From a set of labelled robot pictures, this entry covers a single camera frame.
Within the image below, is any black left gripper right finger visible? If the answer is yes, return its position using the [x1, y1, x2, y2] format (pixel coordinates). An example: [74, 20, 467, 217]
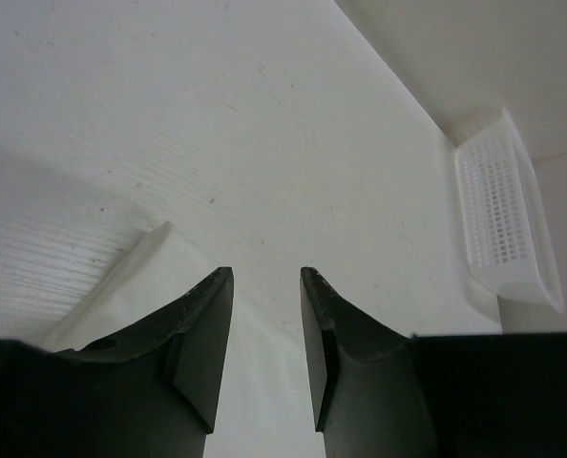
[300, 267, 567, 457]

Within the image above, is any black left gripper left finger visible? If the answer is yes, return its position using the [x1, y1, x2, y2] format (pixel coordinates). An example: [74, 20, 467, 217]
[0, 267, 234, 457]

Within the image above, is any white tank top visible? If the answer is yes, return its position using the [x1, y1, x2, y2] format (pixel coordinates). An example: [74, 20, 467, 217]
[39, 222, 325, 457]

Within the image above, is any white plastic mesh basket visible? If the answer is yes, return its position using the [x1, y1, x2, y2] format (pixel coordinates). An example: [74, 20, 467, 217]
[454, 111, 565, 313]

